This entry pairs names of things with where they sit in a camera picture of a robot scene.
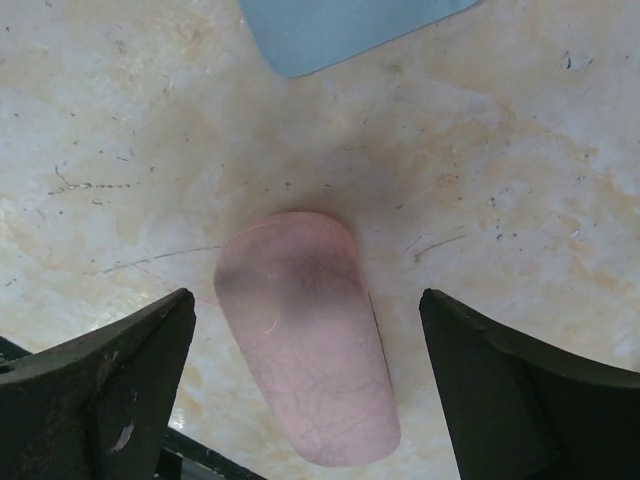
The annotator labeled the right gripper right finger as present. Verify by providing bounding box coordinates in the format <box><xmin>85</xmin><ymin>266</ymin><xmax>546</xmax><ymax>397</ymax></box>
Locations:
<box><xmin>419</xmin><ymin>289</ymin><xmax>639</xmax><ymax>479</ymax></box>

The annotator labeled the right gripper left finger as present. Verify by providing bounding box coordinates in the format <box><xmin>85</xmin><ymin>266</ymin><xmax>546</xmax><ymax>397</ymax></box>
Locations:
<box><xmin>1</xmin><ymin>288</ymin><xmax>196</xmax><ymax>479</ymax></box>

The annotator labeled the pink glasses case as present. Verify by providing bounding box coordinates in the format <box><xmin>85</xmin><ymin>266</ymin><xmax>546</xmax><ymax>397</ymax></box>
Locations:
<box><xmin>214</xmin><ymin>212</ymin><xmax>401</xmax><ymax>467</ymax></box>

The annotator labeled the light blue cloth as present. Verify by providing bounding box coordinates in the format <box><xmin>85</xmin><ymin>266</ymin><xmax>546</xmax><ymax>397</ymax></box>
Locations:
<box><xmin>239</xmin><ymin>0</ymin><xmax>475</xmax><ymax>78</ymax></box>

